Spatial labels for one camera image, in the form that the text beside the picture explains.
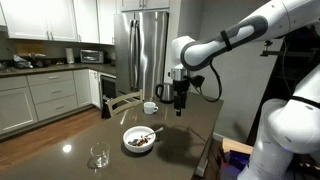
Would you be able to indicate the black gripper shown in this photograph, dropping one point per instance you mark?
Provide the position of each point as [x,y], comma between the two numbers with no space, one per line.
[181,90]

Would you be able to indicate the white ceramic mug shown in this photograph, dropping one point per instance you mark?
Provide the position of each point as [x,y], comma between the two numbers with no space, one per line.
[149,108]

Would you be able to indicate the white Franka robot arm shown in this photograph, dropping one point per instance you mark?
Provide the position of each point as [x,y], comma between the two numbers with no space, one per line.
[290,126]

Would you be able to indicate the brown cereal pieces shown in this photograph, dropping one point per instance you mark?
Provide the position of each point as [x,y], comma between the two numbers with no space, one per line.
[140,141]

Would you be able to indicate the white ceramic bowl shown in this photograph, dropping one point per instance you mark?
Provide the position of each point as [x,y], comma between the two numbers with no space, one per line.
[133,145]

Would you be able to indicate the stainless steel electric kettle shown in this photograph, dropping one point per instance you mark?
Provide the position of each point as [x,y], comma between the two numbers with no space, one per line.
[167,92]

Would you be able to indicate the metal spoon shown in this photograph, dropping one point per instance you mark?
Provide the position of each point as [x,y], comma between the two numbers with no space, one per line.
[160,129]

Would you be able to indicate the light wooden chair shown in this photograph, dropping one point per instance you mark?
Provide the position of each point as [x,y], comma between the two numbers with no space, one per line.
[109,108]

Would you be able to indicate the black undercounter appliance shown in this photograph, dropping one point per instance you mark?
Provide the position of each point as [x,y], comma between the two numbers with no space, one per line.
[108,90]

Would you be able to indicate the stainless steel refrigerator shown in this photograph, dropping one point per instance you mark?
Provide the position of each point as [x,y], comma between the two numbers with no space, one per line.
[146,40]

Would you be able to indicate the clear drinking glass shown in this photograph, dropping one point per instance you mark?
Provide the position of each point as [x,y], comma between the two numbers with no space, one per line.
[100,156]

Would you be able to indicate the silver toaster oven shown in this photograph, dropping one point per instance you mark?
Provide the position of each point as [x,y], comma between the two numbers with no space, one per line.
[91,56]

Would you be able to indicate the white cabinets above refrigerator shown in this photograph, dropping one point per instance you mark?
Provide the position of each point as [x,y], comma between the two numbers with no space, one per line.
[143,4]

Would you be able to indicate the white paper towel roll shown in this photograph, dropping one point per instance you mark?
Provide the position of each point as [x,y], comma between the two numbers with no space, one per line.
[69,55]

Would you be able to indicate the white lower kitchen cabinets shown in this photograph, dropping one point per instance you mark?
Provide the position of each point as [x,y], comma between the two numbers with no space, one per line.
[50,93]

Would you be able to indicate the white kitchen cabinets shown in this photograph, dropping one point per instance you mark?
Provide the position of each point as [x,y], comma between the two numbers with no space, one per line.
[40,20]
[50,93]

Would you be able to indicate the dark kitchen countertop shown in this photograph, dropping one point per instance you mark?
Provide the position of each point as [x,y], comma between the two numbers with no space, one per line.
[50,68]

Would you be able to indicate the cluttered dish rack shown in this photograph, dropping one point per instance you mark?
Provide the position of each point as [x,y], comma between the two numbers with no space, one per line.
[23,62]

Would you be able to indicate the wooden cutting board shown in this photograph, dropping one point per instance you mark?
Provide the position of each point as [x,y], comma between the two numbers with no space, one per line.
[26,46]

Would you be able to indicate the white upper kitchen cabinets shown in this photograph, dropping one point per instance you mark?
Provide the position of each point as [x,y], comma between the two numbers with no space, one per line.
[40,20]

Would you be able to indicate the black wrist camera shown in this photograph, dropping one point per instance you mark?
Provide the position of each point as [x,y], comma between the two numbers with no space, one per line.
[196,81]

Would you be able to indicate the black camera stand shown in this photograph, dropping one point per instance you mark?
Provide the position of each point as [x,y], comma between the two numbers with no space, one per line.
[271,52]

